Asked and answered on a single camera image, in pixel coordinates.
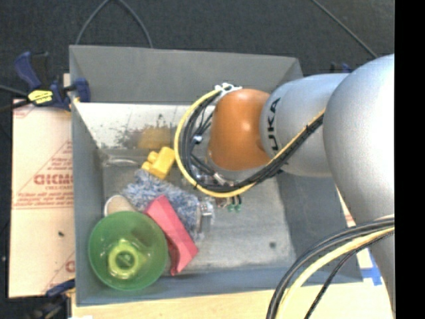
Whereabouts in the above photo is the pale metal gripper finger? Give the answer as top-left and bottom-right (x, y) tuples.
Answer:
(199, 201), (214, 235)

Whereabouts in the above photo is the grey metal bin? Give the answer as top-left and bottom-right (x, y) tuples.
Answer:
(68, 44), (363, 307)

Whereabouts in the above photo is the blue and white fuzzy cloth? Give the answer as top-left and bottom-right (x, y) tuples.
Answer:
(120, 168), (215, 241)

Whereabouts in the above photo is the yellow toy block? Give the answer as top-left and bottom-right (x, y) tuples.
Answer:
(141, 146), (176, 180)

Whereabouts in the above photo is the white cup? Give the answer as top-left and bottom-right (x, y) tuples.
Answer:
(104, 194), (137, 217)

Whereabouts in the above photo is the green plastic cup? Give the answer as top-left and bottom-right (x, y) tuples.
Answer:
(87, 210), (169, 292)

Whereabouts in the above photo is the brown cardboard board red print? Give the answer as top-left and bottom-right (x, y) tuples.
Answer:
(8, 98), (77, 298)

